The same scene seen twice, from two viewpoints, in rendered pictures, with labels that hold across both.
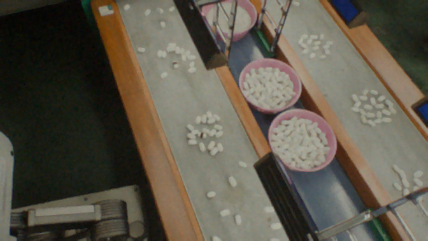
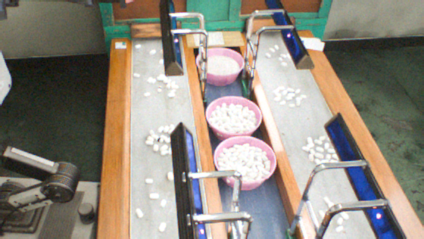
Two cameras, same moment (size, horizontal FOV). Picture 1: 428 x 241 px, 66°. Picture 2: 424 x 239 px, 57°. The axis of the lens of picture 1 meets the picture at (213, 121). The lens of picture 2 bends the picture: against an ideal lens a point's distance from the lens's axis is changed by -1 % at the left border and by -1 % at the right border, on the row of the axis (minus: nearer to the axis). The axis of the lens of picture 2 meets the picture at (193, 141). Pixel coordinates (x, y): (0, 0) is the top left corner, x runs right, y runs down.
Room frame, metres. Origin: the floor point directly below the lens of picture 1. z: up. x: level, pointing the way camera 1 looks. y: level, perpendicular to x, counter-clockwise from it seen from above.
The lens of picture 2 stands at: (-0.53, -0.56, 2.04)
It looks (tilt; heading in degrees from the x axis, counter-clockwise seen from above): 46 degrees down; 21
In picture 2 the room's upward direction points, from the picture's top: 1 degrees clockwise
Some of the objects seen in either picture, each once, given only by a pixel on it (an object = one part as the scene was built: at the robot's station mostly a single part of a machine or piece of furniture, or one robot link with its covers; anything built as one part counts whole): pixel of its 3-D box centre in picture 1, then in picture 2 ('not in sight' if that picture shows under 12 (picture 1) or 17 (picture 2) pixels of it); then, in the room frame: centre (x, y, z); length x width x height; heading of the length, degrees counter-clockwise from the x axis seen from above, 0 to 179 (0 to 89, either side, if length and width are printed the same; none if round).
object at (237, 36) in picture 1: (228, 20); (219, 67); (1.23, -0.02, 0.72); 0.27 x 0.27 x 0.10
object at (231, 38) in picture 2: not in sight; (214, 39); (1.43, 0.09, 0.77); 0.33 x 0.15 x 0.01; 118
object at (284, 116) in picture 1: (299, 143); (244, 165); (0.60, -0.35, 0.72); 0.27 x 0.27 x 0.10
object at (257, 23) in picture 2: not in sight; (269, 24); (1.63, -0.19, 0.83); 0.30 x 0.06 x 0.07; 118
